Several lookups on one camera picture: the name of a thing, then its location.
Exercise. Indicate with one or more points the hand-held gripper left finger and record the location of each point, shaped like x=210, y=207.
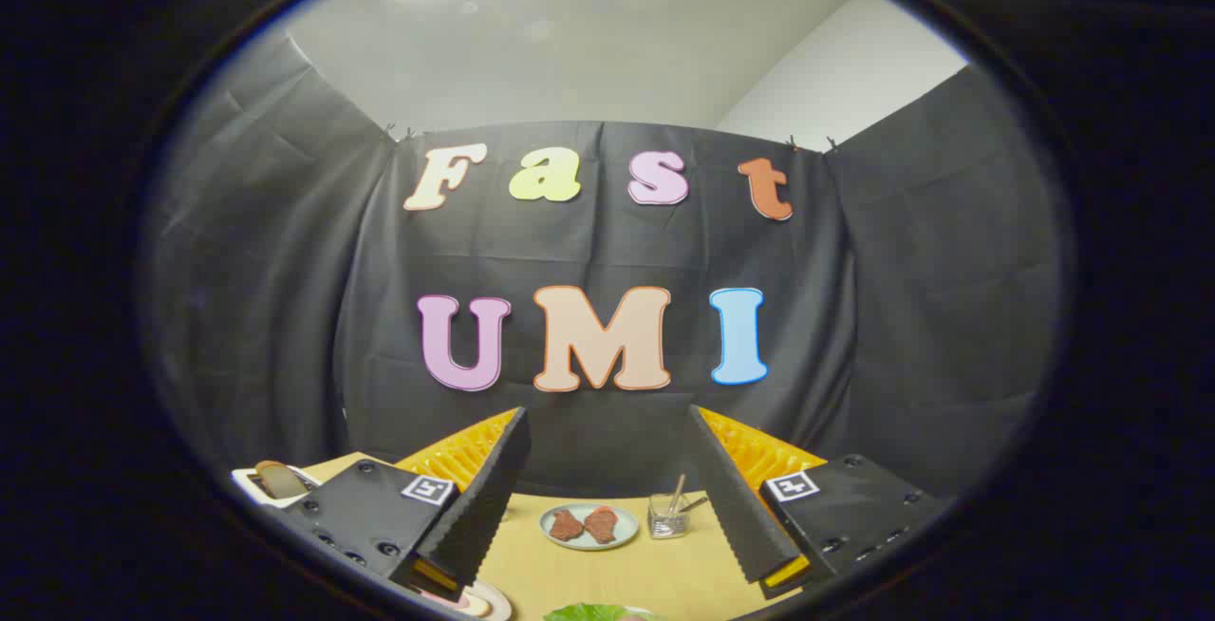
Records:
x=484, y=507

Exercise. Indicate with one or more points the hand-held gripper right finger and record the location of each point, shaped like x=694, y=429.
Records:
x=740, y=517

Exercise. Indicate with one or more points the green lettuce leaf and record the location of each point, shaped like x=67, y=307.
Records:
x=588, y=613

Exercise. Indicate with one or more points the brown meat piece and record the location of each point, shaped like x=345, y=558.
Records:
x=602, y=524
x=566, y=525

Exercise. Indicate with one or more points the beige round plate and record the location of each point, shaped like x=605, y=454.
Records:
x=495, y=604

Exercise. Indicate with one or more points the pale green oval plate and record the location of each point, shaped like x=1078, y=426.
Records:
x=626, y=528

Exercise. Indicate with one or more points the white toaster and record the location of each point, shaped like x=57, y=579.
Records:
x=249, y=486

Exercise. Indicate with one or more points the black backdrop cloth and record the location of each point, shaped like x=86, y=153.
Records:
x=285, y=317

